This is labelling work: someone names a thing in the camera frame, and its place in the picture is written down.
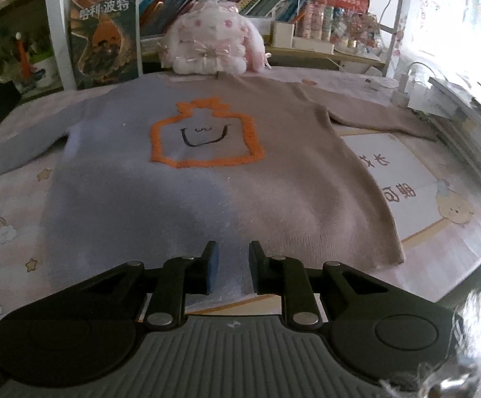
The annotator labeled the lavender and beige knit sweater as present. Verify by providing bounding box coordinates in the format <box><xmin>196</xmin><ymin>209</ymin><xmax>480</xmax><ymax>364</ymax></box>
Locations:
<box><xmin>0</xmin><ymin>75</ymin><xmax>432</xmax><ymax>292</ymax></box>

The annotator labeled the pink checked cartoon table mat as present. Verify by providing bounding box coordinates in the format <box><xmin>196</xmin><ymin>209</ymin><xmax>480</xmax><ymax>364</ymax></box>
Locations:
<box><xmin>0</xmin><ymin>68</ymin><xmax>481</xmax><ymax>320</ymax></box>

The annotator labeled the white charger plug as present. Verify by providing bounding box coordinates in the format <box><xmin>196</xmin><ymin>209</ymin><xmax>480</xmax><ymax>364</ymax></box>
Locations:
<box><xmin>391</xmin><ymin>73</ymin><xmax>417</xmax><ymax>108</ymax></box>

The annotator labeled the stack of books at right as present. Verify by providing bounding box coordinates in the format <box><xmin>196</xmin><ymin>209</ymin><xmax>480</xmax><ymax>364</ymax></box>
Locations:
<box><xmin>406</xmin><ymin>76</ymin><xmax>481</xmax><ymax>184</ymax></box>

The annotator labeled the white pink plush bunny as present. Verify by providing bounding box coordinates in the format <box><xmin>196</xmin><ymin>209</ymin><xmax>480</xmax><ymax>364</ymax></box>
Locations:
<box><xmin>158</xmin><ymin>0</ymin><xmax>269</xmax><ymax>75</ymax></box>

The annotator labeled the white storage box on shelf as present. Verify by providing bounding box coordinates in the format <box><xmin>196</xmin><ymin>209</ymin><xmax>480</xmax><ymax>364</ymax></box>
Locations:
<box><xmin>272</xmin><ymin>21</ymin><xmax>295</xmax><ymax>48</ymax></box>

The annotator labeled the red white bottle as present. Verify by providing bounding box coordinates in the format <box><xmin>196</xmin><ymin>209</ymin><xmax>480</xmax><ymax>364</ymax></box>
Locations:
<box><xmin>15</xmin><ymin>33</ymin><xmax>31</xmax><ymax>81</ymax></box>

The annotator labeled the Harry Potter book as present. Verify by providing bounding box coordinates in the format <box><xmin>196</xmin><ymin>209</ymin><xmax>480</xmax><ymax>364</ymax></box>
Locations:
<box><xmin>70</xmin><ymin>0</ymin><xmax>141</xmax><ymax>90</ymax></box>

